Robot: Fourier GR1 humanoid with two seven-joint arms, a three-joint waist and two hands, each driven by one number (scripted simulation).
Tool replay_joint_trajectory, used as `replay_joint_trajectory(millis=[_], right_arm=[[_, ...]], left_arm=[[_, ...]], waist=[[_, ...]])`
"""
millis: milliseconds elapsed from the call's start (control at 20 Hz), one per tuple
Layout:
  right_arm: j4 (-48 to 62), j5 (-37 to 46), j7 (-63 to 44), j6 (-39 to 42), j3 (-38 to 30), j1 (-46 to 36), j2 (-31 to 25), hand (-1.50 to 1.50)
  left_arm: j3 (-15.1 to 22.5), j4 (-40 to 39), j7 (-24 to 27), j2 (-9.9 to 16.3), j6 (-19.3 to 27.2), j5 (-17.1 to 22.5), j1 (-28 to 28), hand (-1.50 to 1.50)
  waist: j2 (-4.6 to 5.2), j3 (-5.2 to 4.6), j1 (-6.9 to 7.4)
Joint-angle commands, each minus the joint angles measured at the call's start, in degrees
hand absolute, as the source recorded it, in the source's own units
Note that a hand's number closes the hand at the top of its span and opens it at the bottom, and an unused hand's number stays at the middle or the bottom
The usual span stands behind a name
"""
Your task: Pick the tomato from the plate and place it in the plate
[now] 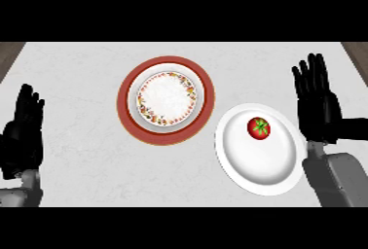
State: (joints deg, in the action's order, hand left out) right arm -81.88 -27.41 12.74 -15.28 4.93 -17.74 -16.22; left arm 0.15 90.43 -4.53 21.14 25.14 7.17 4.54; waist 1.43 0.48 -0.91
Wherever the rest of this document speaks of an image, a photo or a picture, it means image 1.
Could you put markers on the red tomato with green stem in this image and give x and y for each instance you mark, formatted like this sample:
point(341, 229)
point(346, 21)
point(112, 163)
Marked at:
point(259, 128)

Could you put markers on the white plate with floral rim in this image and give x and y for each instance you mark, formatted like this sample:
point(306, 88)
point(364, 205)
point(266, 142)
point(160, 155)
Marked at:
point(166, 98)

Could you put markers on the round red placemat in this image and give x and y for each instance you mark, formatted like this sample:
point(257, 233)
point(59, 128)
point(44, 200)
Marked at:
point(166, 100)

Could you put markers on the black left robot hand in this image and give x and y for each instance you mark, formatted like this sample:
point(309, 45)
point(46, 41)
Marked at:
point(21, 136)

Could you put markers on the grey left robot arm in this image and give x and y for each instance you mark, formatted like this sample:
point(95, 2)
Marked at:
point(24, 191)

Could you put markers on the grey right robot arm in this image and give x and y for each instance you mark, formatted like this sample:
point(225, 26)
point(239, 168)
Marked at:
point(336, 178)

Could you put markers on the plain white oval plate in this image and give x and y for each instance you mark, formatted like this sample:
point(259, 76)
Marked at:
point(260, 155)

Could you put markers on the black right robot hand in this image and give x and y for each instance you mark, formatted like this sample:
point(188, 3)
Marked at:
point(318, 107)

